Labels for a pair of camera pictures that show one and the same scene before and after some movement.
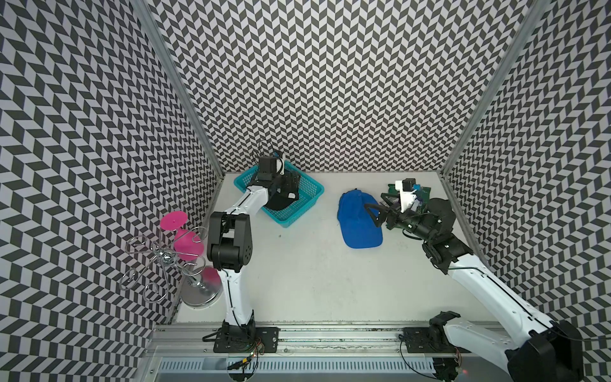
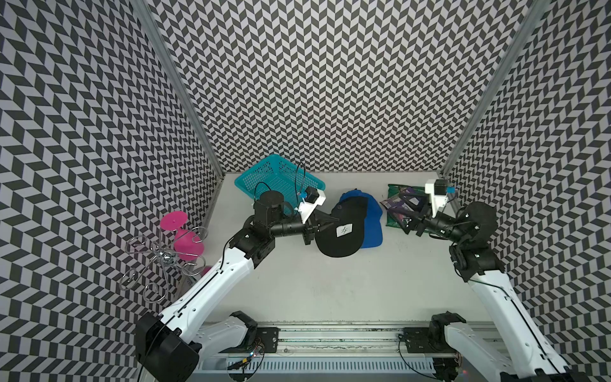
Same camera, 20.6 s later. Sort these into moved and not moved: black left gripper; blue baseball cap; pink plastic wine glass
Moved: black left gripper
Not moved: blue baseball cap; pink plastic wine glass
